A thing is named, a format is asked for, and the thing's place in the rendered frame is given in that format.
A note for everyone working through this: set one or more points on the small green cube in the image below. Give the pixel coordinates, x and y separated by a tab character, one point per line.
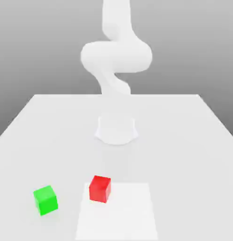
46	200

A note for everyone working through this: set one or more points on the small red cube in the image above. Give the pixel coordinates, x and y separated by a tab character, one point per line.
99	189

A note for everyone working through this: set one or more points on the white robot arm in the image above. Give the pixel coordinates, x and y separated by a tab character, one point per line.
116	56

